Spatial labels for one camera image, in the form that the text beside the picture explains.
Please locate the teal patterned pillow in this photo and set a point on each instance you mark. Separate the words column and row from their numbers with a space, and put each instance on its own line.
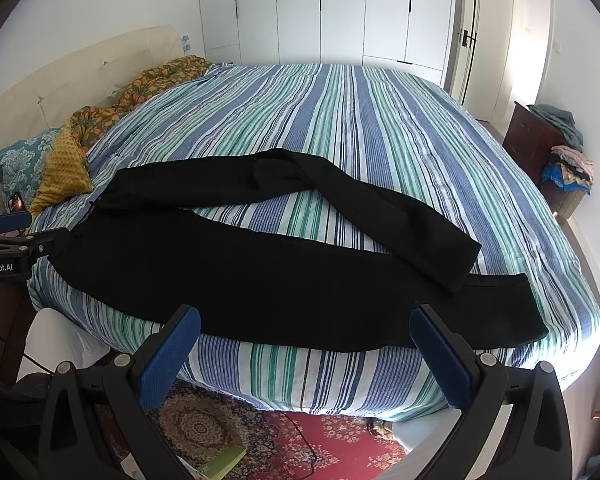
column 20, row 160

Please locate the orange floral quilt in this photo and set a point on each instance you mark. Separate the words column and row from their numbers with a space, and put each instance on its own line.
column 145, row 85

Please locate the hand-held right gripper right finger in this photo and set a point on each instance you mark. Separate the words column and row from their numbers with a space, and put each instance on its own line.
column 442, row 360

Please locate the red patterned rug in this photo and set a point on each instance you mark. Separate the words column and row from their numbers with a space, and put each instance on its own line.
column 330, row 440

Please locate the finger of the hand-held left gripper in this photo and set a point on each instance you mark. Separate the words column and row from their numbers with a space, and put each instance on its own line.
column 40, row 244
column 10, row 221

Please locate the white door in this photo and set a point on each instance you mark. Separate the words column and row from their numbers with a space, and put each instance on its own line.
column 467, row 0

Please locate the cream padded headboard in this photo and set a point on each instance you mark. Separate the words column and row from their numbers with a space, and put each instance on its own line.
column 55, row 85

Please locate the blue wall sticker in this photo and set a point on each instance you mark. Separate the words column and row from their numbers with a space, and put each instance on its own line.
column 185, row 42

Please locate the dark wooden dresser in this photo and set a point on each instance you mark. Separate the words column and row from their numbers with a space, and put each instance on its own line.
column 527, row 135

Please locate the striped bed sheet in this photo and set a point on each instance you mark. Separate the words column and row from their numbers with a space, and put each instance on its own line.
column 380, row 125

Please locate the dark phone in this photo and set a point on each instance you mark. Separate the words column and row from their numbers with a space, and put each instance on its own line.
column 16, row 203

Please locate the white wardrobe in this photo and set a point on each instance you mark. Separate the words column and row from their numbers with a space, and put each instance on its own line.
column 300, row 10

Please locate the pile of mixed clothes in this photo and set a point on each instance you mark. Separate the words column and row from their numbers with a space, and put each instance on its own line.
column 570, row 160

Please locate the grey cloth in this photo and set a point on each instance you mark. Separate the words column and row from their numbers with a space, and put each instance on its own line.
column 555, row 115

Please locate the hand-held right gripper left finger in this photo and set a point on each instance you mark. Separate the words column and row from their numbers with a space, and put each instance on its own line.
column 172, row 355

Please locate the light green plastic object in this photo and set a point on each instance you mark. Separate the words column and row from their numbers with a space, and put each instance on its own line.
column 222, row 462

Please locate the yellow dotted pillow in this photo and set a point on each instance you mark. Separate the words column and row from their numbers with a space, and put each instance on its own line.
column 62, row 170

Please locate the black pants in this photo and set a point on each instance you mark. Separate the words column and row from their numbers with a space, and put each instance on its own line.
column 280, row 280

